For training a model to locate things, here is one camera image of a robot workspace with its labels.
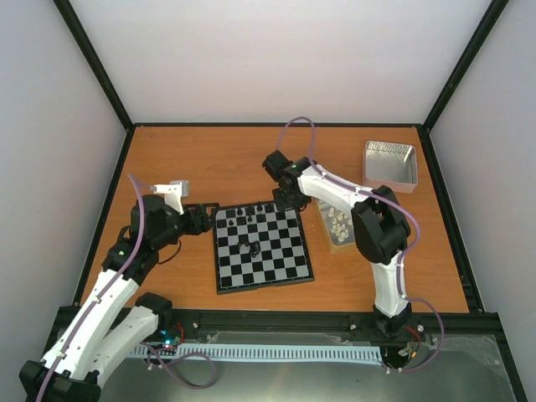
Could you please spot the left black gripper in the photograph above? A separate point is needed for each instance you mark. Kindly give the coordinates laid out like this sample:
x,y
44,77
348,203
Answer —
x,y
204,224

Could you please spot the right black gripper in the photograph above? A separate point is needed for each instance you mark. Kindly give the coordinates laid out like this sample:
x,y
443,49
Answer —
x,y
281,205

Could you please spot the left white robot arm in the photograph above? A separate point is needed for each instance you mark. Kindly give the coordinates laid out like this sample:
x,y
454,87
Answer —
x,y
96,342

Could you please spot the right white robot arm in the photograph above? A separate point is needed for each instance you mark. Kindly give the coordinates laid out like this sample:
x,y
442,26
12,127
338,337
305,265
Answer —
x,y
380,228

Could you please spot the open metal tin with pieces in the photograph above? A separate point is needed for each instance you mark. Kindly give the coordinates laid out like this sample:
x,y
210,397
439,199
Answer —
x,y
334,249

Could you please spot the white chess pieces in tin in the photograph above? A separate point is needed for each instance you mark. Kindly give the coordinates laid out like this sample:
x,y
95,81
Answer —
x,y
339,226

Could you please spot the black chess pieces cluster centre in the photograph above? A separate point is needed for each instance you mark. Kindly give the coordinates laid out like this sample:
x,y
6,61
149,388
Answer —
x,y
250,247

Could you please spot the small circuit board with led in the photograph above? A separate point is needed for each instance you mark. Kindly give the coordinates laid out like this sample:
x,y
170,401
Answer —
x,y
172,337

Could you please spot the black and silver chessboard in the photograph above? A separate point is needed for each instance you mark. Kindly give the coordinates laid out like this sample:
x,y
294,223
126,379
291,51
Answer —
x,y
283,259

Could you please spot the pink-rimmed metal tin lid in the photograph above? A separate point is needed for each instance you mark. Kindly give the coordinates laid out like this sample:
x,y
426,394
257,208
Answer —
x,y
391,164

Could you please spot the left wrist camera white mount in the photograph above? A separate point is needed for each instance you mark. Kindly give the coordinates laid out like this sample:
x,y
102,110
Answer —
x,y
173,193

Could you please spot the light blue cable duct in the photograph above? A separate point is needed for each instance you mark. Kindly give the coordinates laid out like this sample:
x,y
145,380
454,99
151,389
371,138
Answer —
x,y
258,353

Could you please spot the black frame rail front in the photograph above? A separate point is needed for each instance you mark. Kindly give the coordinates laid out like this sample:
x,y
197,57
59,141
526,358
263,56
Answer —
x,y
195,321

